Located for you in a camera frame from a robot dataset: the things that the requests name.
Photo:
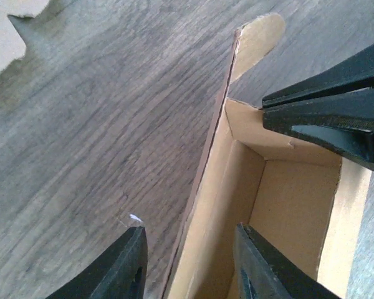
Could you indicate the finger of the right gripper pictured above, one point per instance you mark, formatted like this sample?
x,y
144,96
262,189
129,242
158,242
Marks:
x,y
343,123
354,73

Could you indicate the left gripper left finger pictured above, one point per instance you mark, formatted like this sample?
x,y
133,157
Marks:
x,y
119,272

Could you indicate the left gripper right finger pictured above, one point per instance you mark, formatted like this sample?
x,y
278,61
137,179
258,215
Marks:
x,y
264,272

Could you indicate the cardboard box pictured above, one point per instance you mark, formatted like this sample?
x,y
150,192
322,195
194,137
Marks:
x,y
305,200

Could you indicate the flat cardboard blank middle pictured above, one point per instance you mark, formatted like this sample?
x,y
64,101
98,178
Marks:
x,y
25,30

